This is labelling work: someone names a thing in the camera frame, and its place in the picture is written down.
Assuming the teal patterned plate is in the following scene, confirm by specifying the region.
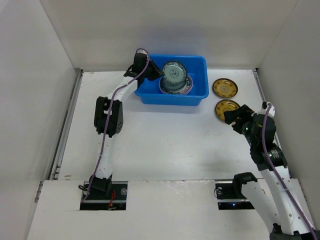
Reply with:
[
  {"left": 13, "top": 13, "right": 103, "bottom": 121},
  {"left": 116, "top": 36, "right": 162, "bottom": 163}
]
[
  {"left": 158, "top": 77, "right": 190, "bottom": 95},
  {"left": 162, "top": 60, "right": 188, "bottom": 89}
]

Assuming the purple plate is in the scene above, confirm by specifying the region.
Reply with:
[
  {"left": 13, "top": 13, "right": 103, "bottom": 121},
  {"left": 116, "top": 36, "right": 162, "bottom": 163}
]
[{"left": 158, "top": 74, "right": 194, "bottom": 96}]

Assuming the white plate dark lettered rim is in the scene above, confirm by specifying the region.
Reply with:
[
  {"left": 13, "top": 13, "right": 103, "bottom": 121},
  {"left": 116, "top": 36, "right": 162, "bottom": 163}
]
[{"left": 158, "top": 76, "right": 193, "bottom": 95}]

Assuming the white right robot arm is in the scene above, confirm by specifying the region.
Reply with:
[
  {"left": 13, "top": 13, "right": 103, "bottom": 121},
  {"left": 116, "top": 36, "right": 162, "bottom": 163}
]
[{"left": 223, "top": 102, "right": 320, "bottom": 240}]

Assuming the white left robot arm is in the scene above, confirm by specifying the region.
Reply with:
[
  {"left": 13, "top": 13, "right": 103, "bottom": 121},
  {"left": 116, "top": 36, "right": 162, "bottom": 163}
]
[{"left": 83, "top": 48, "right": 164, "bottom": 200}]

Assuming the yellow patterned plate lower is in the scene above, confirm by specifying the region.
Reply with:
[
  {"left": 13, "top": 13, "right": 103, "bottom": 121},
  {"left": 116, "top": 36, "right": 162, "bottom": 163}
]
[{"left": 214, "top": 99, "right": 240, "bottom": 122}]

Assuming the yellow patterned plate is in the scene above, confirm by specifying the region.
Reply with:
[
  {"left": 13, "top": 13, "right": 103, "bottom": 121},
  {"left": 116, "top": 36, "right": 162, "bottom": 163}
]
[
  {"left": 214, "top": 99, "right": 240, "bottom": 122},
  {"left": 212, "top": 78, "right": 239, "bottom": 99}
]

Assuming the yellow patterned plate upper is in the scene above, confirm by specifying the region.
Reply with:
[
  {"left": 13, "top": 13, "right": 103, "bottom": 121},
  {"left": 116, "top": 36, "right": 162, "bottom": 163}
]
[{"left": 212, "top": 78, "right": 239, "bottom": 99}]

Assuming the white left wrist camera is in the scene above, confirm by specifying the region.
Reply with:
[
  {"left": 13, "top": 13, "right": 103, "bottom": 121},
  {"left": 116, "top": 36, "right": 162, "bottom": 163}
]
[{"left": 136, "top": 48, "right": 148, "bottom": 55}]

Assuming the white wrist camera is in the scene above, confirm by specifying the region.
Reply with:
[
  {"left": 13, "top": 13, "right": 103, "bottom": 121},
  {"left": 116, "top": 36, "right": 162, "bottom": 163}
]
[
  {"left": 260, "top": 101, "right": 276, "bottom": 118},
  {"left": 136, "top": 48, "right": 148, "bottom": 55}
]

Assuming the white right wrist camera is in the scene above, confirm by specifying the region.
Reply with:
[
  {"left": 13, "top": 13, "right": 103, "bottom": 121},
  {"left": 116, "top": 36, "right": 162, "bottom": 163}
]
[{"left": 260, "top": 101, "right": 276, "bottom": 118}]

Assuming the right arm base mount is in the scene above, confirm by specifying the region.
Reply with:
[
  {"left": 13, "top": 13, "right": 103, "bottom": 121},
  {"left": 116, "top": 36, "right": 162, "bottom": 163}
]
[{"left": 213, "top": 172, "right": 258, "bottom": 210}]

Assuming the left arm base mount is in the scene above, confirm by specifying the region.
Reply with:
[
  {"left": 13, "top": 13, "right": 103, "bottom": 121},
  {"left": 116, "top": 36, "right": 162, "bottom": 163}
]
[{"left": 78, "top": 176, "right": 128, "bottom": 211}]

